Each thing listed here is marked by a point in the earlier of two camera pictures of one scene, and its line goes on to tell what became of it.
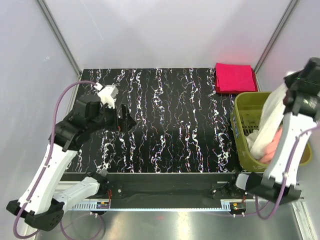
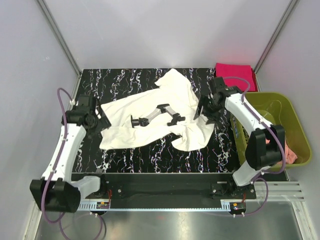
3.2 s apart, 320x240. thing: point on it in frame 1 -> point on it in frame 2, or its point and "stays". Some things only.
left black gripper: x=127 y=122 stays
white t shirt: x=273 y=111 -> x=174 y=90
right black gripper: x=289 y=79 -> x=214 y=117
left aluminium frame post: x=60 y=37 stays
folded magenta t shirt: x=233 y=77 stays
